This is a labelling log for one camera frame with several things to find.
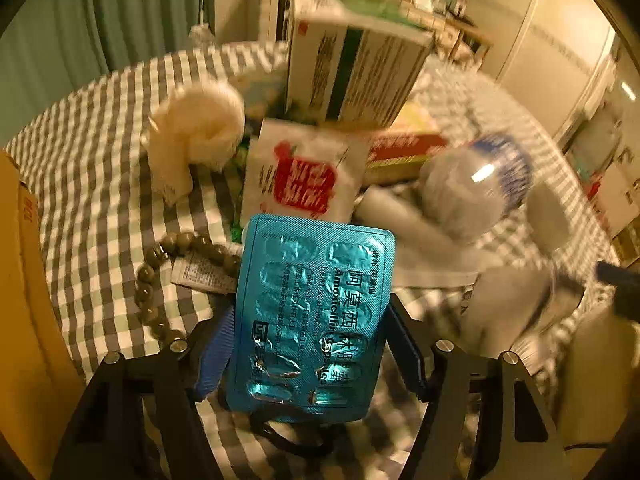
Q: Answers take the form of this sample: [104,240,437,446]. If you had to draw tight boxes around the cream lace cloth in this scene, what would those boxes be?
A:
[141,80,247,207]

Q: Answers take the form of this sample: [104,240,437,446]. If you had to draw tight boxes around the brown bead bracelet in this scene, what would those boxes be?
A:
[134,231,243,346]

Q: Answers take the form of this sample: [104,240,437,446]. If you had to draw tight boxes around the small white printed sachet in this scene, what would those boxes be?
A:
[170,245,241,295]

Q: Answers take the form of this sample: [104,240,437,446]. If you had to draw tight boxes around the grey checkered bed sheet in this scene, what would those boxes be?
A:
[2,40,623,480]

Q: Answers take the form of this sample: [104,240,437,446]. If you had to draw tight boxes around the clear bottle blue label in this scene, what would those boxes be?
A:
[419,132,533,243]

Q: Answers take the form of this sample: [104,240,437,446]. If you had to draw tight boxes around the white plastic tube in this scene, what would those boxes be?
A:
[356,186,453,261]

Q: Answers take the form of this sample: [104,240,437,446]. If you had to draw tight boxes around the brown cardboard box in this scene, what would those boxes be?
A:
[0,150,86,480]

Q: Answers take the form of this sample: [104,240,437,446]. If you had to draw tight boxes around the red and white sachet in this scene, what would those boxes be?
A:
[240,119,371,223]

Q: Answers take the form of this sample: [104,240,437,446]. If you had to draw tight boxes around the white bandage roll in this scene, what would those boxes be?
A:
[462,262,583,356]

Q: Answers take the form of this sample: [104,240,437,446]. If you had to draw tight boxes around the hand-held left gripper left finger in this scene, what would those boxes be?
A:
[50,305,236,480]

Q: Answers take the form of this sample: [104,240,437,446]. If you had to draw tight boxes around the wooden desk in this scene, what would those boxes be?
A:
[435,10,493,66]

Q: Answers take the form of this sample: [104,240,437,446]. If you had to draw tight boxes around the yellow red medicine box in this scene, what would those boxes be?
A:
[365,102,448,186]

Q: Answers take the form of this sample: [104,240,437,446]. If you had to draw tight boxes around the green curtain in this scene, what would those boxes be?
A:
[0,0,216,146]

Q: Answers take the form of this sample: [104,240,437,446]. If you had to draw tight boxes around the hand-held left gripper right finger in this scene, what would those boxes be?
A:
[385,292,576,480]

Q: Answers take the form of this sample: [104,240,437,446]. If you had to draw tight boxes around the teal pill blister pack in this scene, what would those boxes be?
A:
[224,214,396,422]

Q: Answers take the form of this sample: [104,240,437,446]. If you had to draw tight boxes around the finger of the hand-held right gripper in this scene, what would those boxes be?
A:
[597,260,640,317]

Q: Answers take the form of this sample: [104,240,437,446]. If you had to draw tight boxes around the white green medicine box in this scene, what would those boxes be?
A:
[285,0,436,128]

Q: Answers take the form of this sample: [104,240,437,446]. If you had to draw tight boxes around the white wardrobe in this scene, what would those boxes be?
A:
[465,0,621,126]

